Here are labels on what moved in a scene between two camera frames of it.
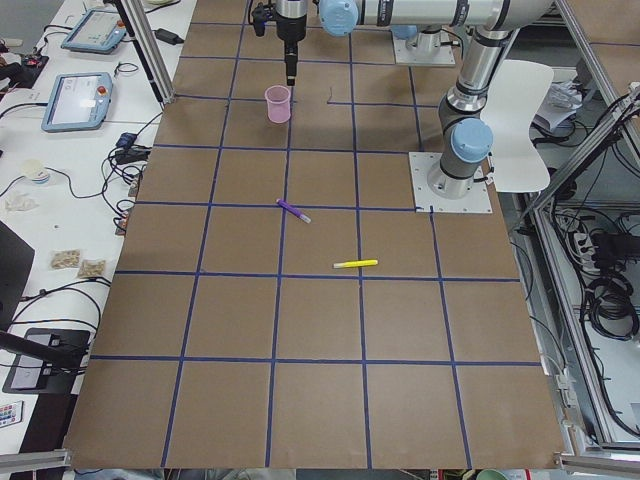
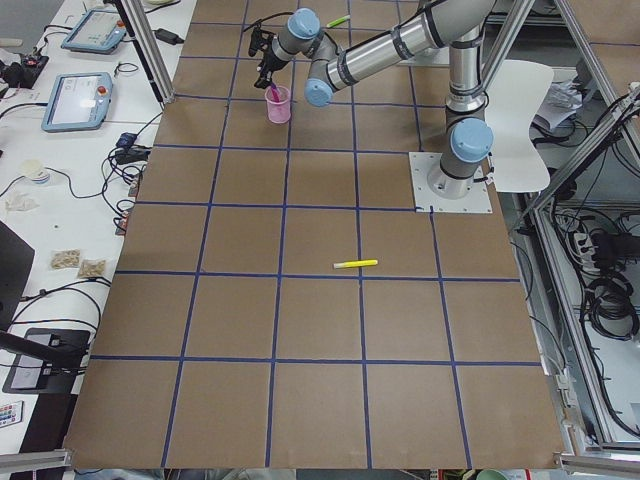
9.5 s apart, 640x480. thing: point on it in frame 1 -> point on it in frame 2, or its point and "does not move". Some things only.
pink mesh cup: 278,101 does not move
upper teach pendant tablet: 96,31 does not move
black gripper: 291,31 -> 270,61
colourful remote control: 11,413 does not move
